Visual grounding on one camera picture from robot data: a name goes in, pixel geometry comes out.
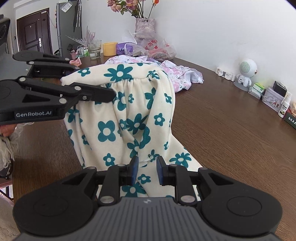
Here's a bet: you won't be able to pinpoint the cream teal flower dress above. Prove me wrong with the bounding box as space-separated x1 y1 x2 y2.
61 63 200 197

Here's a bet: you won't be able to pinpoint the person's left hand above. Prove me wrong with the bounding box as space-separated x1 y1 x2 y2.
0 124 17 137

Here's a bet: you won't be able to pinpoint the pink crumpled wrapper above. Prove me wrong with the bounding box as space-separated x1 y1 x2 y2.
69 57 82 67

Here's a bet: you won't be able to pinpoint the pink small cup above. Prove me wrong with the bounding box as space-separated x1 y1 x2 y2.
70 52 77 60

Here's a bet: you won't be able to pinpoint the dark brown entrance door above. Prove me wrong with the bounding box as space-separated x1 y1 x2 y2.
16 8 53 54

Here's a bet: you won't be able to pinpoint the white knit sleeve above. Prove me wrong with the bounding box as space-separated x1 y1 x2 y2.
1 123 33 171

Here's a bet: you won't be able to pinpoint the clear drinking glass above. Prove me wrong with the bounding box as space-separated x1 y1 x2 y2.
87 40 101 60

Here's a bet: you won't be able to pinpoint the yellow plastic cup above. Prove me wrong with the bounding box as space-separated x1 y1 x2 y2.
103 42 118 56

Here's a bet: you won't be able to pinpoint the lavender dried sprigs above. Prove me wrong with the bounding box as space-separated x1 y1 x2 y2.
67 26 96 46

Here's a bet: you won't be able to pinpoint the grey refrigerator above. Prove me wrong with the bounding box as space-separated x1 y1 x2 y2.
56 1 82 59

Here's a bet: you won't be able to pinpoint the purple tissue pack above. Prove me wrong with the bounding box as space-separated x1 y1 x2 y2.
115 42 142 57

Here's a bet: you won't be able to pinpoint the white tissue paper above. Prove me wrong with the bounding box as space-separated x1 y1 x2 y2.
122 30 137 44

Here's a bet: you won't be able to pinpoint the red printed plastic bag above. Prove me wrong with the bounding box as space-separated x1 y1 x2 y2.
128 31 177 62

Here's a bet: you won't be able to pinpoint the pink wrapped vase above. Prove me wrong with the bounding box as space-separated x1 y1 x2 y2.
134 18 156 39

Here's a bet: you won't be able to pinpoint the pink floral dress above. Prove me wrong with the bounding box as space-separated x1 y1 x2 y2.
105 55 204 92

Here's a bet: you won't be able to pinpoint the dried pink rose bouquet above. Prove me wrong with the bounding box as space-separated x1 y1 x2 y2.
107 0 159 19

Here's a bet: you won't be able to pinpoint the green white small boxes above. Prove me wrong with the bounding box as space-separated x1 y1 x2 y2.
248 82 265 99

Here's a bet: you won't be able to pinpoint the grey printed tin box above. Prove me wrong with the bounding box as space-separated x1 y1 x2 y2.
262 87 284 112

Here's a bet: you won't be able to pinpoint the white spray bottle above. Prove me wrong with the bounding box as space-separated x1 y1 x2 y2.
278 92 292 118

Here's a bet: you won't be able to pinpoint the white robot figurine speaker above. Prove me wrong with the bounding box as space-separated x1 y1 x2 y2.
233 58 258 92

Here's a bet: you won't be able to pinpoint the black red flat box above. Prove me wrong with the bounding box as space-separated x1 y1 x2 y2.
283 108 296 129

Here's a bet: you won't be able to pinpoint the black small box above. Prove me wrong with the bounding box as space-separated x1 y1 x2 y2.
273 81 287 97

